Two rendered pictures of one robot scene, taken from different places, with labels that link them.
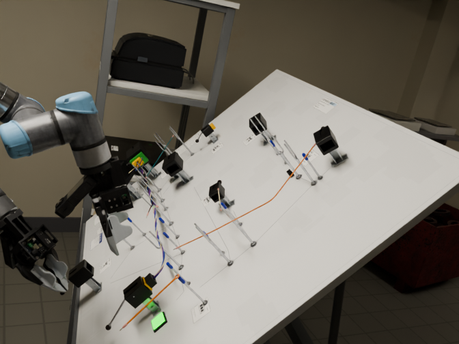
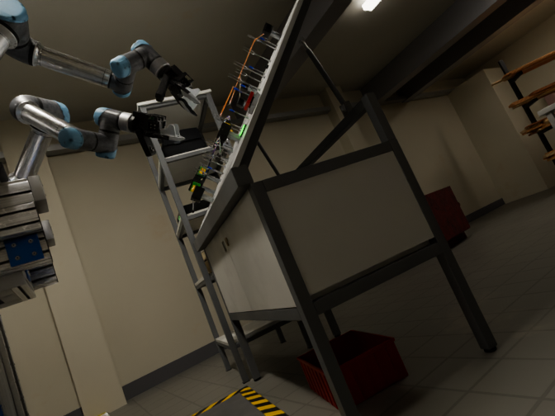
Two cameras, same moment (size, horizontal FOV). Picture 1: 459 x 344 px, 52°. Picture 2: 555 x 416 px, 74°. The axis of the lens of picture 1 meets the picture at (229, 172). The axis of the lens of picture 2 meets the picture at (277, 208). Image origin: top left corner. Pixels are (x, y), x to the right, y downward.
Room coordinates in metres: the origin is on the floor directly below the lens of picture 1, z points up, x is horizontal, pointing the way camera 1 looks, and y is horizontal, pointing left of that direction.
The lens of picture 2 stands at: (-0.41, 0.20, 0.53)
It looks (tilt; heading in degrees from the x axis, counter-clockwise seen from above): 9 degrees up; 355
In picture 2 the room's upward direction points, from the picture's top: 23 degrees counter-clockwise
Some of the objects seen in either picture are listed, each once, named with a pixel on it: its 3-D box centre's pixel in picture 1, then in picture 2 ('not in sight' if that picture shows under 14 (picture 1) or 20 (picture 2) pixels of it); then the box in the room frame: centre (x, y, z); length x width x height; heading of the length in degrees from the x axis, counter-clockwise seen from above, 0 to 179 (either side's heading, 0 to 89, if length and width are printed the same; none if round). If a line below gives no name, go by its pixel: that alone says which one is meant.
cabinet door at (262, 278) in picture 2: not in sight; (251, 259); (0.98, 0.24, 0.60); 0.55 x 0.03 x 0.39; 18
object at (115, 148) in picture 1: (130, 155); (201, 210); (2.11, 0.47, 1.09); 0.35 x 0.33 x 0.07; 18
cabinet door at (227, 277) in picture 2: not in sight; (226, 275); (1.51, 0.41, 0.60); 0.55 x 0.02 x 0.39; 18
